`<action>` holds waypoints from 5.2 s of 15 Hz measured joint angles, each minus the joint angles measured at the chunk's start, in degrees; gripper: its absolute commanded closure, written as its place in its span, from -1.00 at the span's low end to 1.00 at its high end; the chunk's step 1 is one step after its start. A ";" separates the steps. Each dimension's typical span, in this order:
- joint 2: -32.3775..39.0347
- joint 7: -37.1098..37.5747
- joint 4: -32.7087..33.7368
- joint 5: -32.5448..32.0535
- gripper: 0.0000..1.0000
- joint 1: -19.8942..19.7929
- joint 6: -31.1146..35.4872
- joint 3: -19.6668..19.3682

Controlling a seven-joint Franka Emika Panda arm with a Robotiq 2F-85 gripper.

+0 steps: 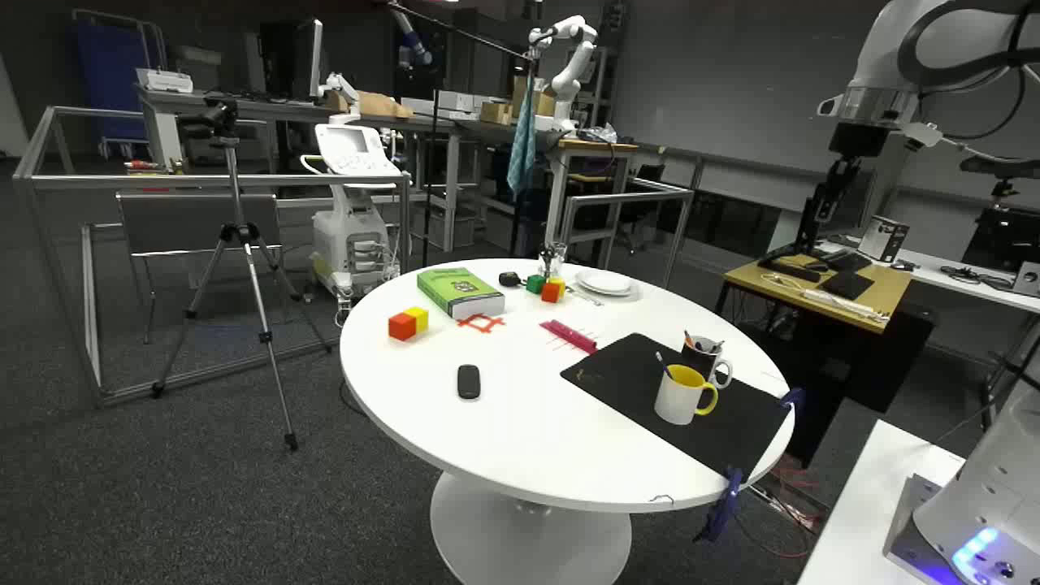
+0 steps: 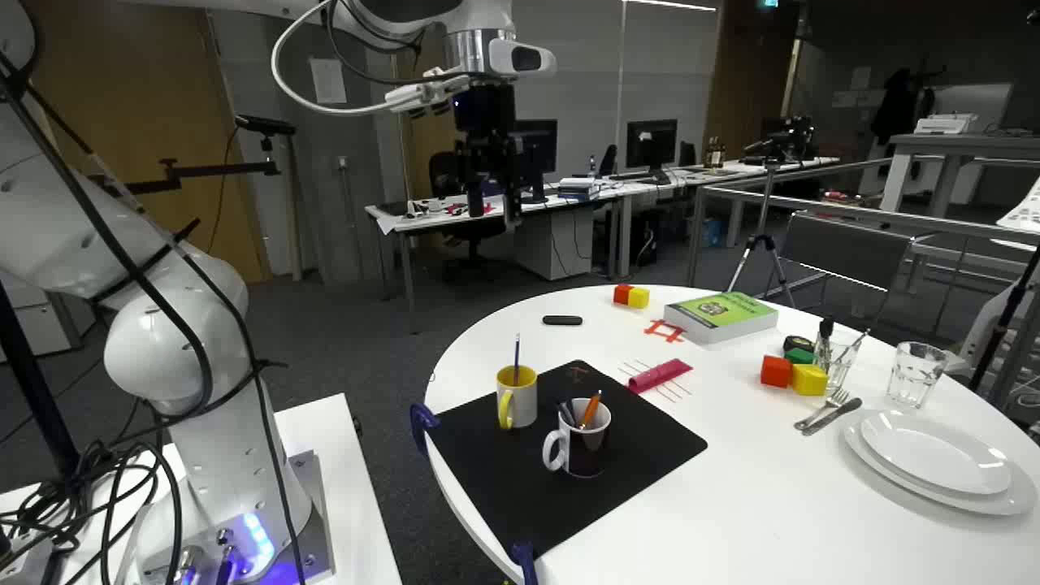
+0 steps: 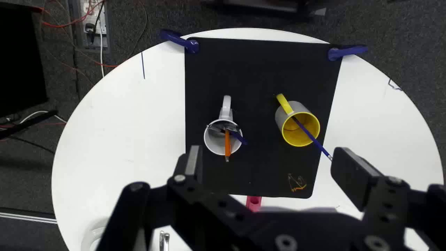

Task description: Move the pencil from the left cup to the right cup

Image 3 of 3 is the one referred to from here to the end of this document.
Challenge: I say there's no blue pencil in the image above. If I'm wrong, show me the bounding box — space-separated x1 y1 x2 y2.
292 117 333 161

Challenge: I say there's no orange pencil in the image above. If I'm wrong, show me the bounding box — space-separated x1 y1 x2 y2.
225 129 232 161

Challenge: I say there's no grey mug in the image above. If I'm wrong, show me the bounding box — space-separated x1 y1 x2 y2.
202 95 243 157

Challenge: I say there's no white power strip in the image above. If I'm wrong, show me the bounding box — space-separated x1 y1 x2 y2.
81 0 108 49

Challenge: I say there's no yellow mug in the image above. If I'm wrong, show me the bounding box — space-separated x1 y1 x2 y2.
275 93 322 148

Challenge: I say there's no pink ruler block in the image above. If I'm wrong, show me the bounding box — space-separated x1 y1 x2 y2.
246 195 262 212

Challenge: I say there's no blue clamp left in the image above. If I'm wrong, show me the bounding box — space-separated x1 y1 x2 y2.
159 29 200 53

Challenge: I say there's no black rectangular mat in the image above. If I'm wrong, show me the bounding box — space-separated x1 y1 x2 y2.
186 37 340 198

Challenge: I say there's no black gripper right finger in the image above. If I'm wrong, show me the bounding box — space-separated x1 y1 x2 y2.
331 148 389 212

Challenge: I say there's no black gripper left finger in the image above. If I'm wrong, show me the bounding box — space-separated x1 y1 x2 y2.
174 145 204 182

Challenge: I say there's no dark blue pen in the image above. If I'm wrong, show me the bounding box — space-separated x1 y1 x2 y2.
227 127 247 145

